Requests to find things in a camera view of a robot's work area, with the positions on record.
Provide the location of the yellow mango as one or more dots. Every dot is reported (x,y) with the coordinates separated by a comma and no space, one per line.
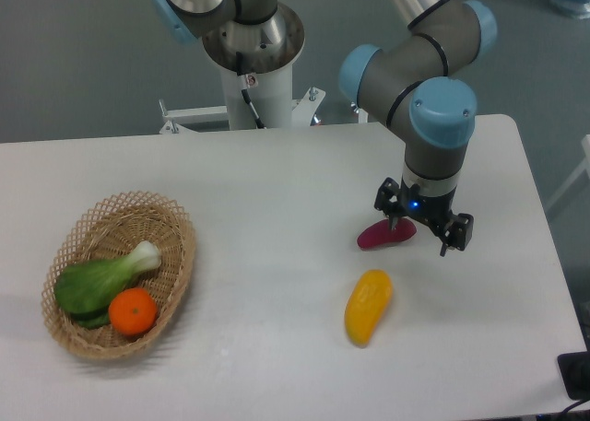
(366,306)

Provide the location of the white furniture frame right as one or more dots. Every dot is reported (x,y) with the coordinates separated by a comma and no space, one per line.
(573,184)

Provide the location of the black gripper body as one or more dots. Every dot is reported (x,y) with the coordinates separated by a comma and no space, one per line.
(432,211)

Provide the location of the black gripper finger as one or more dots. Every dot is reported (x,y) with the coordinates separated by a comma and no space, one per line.
(386,202)
(456,233)

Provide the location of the orange fruit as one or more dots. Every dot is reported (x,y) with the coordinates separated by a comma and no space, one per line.
(133,312)

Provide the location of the woven wicker basket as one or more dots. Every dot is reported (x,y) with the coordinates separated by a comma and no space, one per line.
(110,229)

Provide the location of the green bok choy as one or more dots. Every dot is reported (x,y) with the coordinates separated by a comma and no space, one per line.
(85,290)

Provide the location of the purple sweet potato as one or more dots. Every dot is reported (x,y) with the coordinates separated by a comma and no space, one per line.
(381,235)

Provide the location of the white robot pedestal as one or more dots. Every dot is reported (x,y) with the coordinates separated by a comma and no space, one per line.
(255,67)

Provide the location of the black device at table edge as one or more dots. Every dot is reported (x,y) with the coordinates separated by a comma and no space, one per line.
(574,370)

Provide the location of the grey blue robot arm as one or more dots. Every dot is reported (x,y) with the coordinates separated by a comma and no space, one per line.
(410,90)

